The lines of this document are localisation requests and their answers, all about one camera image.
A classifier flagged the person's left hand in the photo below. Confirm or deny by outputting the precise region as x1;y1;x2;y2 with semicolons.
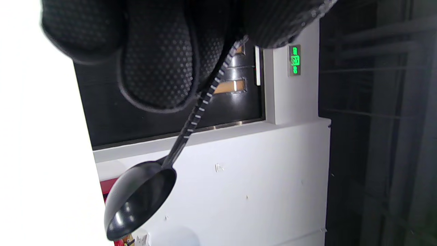
40;0;338;113

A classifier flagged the black long-handled spoon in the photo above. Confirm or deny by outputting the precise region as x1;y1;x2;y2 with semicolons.
104;36;249;241

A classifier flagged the white crumpled plastic sheet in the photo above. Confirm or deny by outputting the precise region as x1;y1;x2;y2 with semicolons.
135;231;150;246

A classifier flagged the yellow label red fire extinguisher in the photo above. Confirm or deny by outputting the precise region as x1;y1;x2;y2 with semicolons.
114;234;135;246

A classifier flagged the red fire extinguisher cabinet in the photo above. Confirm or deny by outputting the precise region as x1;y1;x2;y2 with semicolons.
100;178;120;203

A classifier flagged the white bar fixture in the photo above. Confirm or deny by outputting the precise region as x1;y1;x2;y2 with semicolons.
254;46;262;86

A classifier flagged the green lit exit sign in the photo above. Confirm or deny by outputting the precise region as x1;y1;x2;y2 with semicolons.
288;44;301;76

